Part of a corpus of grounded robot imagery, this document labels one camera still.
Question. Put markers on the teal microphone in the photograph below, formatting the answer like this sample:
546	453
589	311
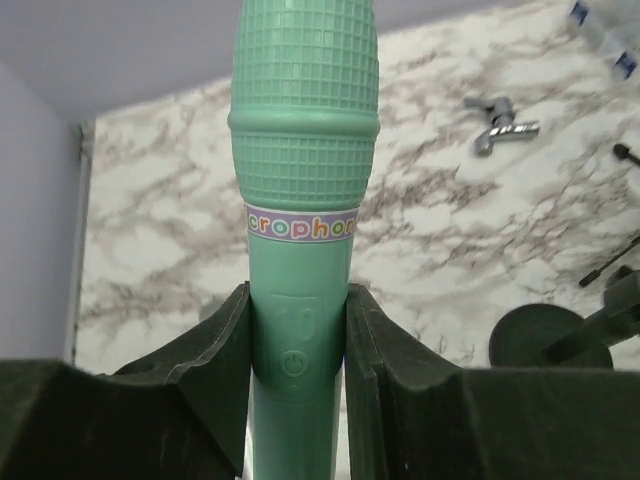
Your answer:
304	123

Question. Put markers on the clear plastic screw box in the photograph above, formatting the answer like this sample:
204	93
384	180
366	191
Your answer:
611	29

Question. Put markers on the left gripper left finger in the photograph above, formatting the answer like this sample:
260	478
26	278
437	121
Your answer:
179	412

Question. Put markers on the chrome faucet tap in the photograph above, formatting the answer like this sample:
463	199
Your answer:
500	113

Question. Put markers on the black round-base mic stand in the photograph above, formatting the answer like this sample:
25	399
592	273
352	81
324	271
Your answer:
546	335

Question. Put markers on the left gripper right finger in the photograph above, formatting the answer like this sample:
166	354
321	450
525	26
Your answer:
414	415

